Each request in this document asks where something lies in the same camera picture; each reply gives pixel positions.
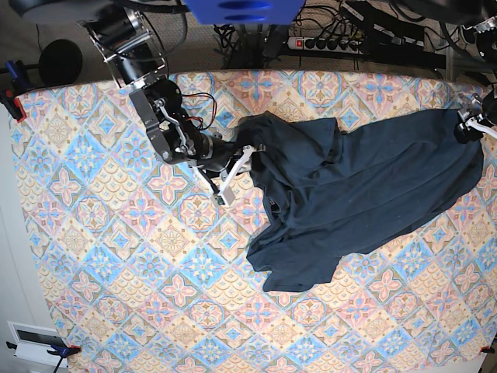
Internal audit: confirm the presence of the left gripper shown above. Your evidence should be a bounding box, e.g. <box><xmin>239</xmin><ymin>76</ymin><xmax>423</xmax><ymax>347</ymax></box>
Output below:
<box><xmin>454</xmin><ymin>95</ymin><xmax>496</xmax><ymax>144</ymax></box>

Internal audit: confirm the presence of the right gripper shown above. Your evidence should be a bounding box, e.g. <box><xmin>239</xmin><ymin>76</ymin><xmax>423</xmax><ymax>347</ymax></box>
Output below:
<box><xmin>189</xmin><ymin>135</ymin><xmax>266</xmax><ymax>194</ymax></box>

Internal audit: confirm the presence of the dark navy t-shirt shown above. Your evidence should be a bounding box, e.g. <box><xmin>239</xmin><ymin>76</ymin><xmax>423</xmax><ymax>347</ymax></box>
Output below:
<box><xmin>236</xmin><ymin>110</ymin><xmax>484</xmax><ymax>292</ymax></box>

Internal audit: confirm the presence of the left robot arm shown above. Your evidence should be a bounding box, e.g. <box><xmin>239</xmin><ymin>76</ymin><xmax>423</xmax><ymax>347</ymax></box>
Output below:
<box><xmin>454</xmin><ymin>16</ymin><xmax>496</xmax><ymax>144</ymax></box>

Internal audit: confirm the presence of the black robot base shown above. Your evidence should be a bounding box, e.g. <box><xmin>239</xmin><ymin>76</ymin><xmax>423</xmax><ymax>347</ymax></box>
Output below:
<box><xmin>394</xmin><ymin>0</ymin><xmax>496</xmax><ymax>26</ymax></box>
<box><xmin>9</xmin><ymin>0</ymin><xmax>113</xmax><ymax>24</ymax></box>

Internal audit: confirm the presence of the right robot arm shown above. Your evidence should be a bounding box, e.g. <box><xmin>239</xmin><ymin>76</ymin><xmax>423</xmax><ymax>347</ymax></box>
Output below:
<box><xmin>81</xmin><ymin>4</ymin><xmax>266</xmax><ymax>205</ymax></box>

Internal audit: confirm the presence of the patterned colourful tablecloth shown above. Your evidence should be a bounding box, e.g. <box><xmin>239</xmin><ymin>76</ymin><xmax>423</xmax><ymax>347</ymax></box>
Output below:
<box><xmin>9</xmin><ymin>82</ymin><xmax>496</xmax><ymax>372</ymax></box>

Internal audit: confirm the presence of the white power strip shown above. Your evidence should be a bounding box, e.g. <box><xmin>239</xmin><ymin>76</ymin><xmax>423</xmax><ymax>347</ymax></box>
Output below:
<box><xmin>287</xmin><ymin>37</ymin><xmax>362</xmax><ymax>54</ymax></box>

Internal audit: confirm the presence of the black round stool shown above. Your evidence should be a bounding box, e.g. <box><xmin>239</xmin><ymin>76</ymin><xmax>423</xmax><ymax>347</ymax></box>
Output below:
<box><xmin>38</xmin><ymin>39</ymin><xmax>83</xmax><ymax>87</ymax></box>

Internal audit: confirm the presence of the orange clamp lower right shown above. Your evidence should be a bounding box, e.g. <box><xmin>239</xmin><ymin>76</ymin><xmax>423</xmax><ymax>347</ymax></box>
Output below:
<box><xmin>480</xmin><ymin>346</ymin><xmax>495</xmax><ymax>354</ymax></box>

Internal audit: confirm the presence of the blue orange clamp lower left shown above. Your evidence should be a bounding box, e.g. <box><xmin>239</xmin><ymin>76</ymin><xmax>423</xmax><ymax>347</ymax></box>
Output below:
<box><xmin>5</xmin><ymin>342</ymin><xmax>82</xmax><ymax>372</ymax></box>

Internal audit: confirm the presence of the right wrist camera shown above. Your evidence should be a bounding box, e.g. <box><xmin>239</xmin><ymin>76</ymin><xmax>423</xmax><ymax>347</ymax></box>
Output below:
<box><xmin>212</xmin><ymin>188</ymin><xmax>236</xmax><ymax>206</ymax></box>

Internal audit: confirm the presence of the white wall outlet box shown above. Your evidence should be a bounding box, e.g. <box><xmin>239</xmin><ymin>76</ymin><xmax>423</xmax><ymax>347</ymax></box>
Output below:
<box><xmin>7</xmin><ymin>321</ymin><xmax>63</xmax><ymax>367</ymax></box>

